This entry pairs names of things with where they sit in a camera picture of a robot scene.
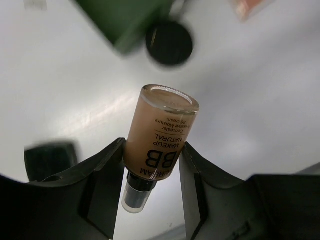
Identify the black lid cream jar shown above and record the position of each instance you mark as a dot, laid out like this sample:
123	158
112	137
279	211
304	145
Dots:
169	43

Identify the foundation bottle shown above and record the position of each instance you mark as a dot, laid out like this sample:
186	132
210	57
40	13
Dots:
162	121

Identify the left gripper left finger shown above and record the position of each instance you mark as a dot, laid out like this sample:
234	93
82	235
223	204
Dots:
80	203

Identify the black square compact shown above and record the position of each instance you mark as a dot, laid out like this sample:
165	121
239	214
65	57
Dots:
49	158

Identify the eyeshadow palette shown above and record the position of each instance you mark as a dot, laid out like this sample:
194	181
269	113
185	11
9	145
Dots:
245	9

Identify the three-drawer organizer box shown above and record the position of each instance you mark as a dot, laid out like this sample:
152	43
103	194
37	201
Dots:
124	22

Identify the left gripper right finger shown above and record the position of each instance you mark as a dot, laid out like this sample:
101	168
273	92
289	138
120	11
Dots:
220	206

